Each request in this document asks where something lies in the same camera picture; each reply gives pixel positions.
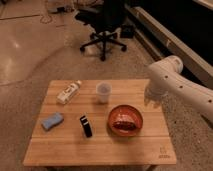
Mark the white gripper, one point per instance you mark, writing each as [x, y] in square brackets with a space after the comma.
[153, 96]

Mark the black eraser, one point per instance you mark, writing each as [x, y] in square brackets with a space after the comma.
[86, 126]

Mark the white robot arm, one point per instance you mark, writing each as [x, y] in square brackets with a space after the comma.
[165, 76]

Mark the orange bowl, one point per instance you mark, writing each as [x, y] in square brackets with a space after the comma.
[125, 120]

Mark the translucent plastic cup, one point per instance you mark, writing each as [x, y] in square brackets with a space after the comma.
[103, 91]

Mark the wooden table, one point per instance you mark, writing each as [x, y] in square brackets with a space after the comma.
[67, 144]

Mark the black box on floor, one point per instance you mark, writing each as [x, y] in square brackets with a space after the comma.
[127, 31]

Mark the black office chair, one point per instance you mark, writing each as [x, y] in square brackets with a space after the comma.
[104, 19]

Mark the white plastic bottle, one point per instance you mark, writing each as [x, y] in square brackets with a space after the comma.
[64, 96]

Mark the blue sponge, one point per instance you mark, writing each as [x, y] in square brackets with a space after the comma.
[52, 121]

